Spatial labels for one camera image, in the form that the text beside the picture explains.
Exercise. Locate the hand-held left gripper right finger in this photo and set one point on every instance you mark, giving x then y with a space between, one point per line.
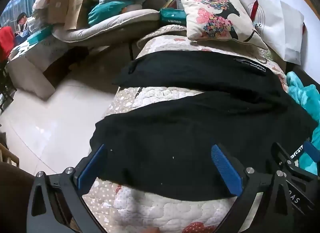
226 170

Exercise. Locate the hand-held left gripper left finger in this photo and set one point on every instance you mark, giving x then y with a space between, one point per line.
91 170

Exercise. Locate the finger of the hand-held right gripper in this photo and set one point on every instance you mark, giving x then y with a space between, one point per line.
312 149

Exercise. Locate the black pants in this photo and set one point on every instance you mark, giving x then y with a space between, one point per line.
190 122

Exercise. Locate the teal fleece blanket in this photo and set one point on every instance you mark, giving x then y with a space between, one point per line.
305 97

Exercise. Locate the quilted heart print blanket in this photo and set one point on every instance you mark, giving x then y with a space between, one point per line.
160 210

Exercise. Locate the dark brown cloth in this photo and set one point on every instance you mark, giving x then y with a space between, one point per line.
12 198

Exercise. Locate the wooden furniture piece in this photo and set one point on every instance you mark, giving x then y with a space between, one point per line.
8 155

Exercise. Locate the low beige box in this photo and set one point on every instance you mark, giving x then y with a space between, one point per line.
32 70

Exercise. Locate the dark folding chair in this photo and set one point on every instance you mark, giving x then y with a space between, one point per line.
6 85

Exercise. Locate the teal flat box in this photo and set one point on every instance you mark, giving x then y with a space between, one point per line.
40 35

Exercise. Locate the beige padded cushion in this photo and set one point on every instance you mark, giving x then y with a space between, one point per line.
110 26

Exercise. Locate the red garment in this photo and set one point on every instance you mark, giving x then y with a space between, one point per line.
5 42

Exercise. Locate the floral figure print pillow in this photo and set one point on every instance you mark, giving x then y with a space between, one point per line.
220 15

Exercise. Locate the open cardboard box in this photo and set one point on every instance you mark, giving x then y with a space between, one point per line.
65 5

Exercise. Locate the window with grille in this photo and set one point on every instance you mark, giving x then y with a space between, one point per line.
13 5

